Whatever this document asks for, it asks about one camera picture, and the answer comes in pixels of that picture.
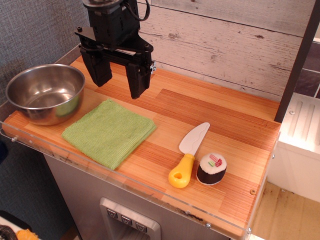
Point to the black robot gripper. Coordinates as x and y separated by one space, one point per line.
113 35

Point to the dark grey right post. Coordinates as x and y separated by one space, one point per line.
302 54

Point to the green towel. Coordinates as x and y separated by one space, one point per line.
109 133

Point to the stainless steel bowl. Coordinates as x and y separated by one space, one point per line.
47 94

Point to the plush sushi roll toy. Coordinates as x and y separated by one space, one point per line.
212 168

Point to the orange plush toy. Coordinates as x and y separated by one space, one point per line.
26 234

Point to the toy knife yellow handle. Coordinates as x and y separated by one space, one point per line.
180 176

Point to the grey dispenser panel with buttons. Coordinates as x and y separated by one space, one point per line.
123 223

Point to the clear acrylic table guard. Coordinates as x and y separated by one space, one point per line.
199 212

